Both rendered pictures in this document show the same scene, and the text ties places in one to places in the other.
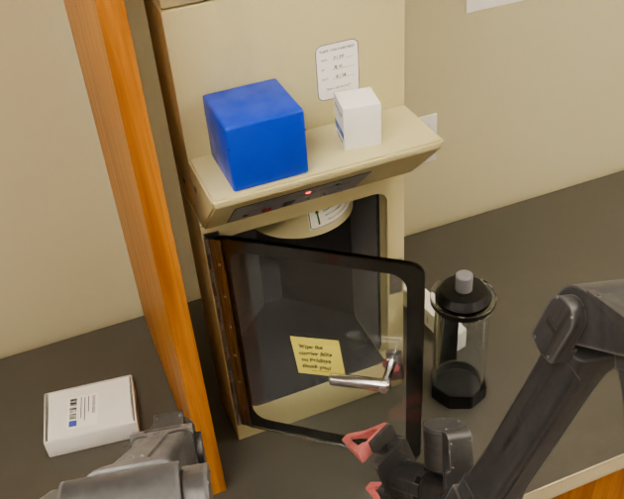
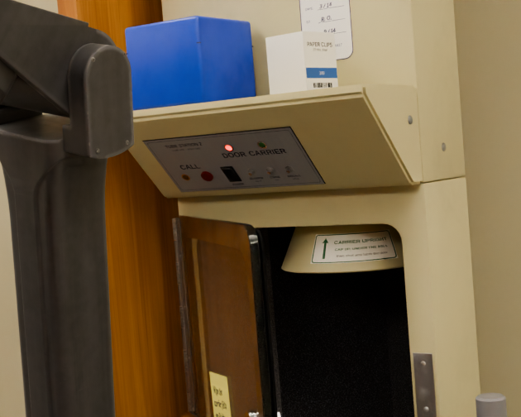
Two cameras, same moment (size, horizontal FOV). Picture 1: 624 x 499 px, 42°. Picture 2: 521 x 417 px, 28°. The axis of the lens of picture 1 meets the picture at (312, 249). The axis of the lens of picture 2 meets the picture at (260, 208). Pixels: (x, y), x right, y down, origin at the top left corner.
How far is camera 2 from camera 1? 111 cm
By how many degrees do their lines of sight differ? 59
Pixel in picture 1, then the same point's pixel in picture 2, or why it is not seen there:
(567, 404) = (17, 239)
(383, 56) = (383, 11)
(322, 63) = (307, 12)
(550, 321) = not seen: hidden behind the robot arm
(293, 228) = (297, 257)
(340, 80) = not seen: hidden behind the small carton
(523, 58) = not seen: outside the picture
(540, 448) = (28, 349)
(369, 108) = (291, 37)
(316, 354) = (220, 405)
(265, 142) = (160, 50)
